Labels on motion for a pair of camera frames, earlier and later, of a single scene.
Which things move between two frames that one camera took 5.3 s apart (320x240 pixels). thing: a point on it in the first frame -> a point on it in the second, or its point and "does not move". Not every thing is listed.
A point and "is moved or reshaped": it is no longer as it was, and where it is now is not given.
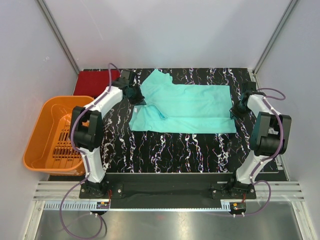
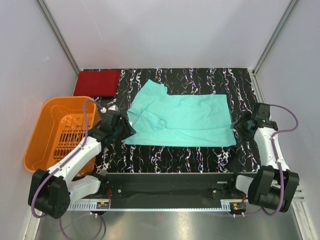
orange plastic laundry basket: [49, 150] does not move
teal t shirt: [182, 108] is moved or reshaped
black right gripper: [236, 110] -> [245, 124]
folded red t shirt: [91, 83] does not move
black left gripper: [136, 96] -> [122, 125]
